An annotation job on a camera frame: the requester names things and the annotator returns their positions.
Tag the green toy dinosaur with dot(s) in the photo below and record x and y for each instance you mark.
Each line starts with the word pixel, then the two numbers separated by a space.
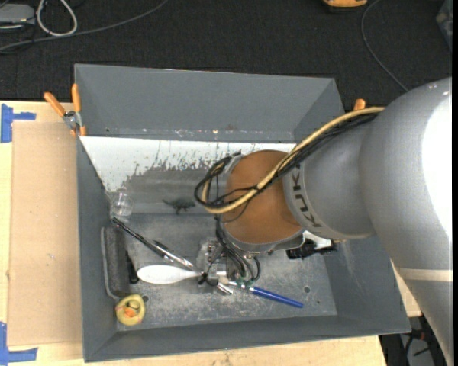
pixel 181 204

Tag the grey flat block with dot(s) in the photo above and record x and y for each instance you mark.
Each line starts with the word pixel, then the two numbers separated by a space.
pixel 115 261

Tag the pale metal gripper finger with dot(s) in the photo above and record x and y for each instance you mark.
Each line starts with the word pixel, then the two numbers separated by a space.
pixel 217 275
pixel 211 252

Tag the yellow rubber duck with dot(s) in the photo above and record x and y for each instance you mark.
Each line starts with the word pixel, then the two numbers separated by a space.
pixel 129 310

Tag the white plastic spoon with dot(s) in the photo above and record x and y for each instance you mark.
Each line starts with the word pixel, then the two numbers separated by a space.
pixel 162 274

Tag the clear glass cup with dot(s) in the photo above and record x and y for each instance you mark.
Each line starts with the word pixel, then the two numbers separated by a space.
pixel 121 204

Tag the blue pen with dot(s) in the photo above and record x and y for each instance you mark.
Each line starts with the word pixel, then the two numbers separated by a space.
pixel 275 296

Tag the black cylinder on white bracket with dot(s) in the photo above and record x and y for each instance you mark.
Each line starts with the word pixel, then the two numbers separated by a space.
pixel 305 249

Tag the grey metal bin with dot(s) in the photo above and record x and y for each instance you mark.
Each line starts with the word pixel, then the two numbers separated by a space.
pixel 198 105

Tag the brown cardboard board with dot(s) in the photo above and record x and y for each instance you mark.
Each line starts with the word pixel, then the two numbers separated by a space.
pixel 42 235

